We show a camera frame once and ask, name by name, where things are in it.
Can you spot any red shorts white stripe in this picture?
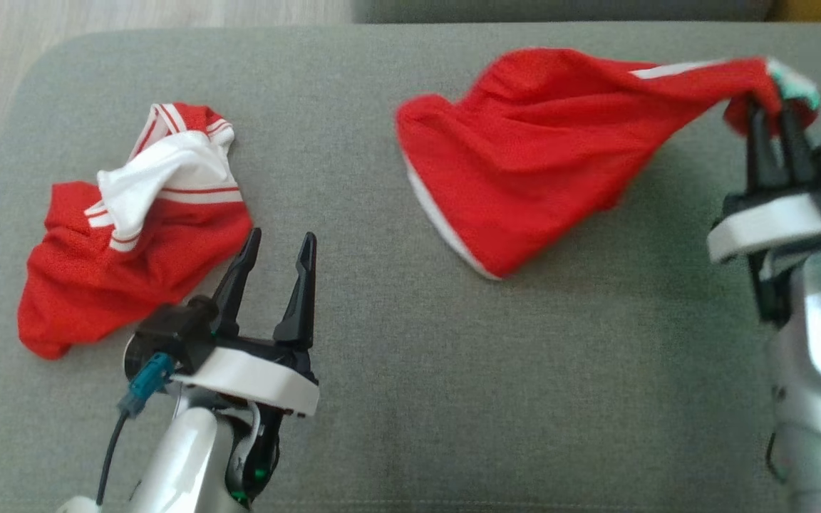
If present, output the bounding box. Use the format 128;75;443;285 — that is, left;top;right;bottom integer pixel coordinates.
396;47;821;281

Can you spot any left arm black cable teal plug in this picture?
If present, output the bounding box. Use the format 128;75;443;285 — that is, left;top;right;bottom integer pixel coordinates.
95;352;177;508

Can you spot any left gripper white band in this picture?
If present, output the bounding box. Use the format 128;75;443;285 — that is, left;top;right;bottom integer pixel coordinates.
170;227;321;419

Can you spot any large grey sofa seat cushion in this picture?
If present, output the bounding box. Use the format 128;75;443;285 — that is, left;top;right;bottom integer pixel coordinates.
0;21;821;513

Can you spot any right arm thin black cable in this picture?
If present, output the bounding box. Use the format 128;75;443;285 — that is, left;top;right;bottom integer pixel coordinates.
765;426;790;487

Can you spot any large yellow sofa backrest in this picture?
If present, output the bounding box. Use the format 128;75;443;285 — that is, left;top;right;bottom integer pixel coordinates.
767;0;821;24

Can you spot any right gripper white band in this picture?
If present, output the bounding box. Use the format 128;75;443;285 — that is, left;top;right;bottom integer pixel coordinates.
707;103;821;265

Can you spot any red white basketball jersey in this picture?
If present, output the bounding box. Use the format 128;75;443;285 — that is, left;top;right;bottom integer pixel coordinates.
17;102;254;361

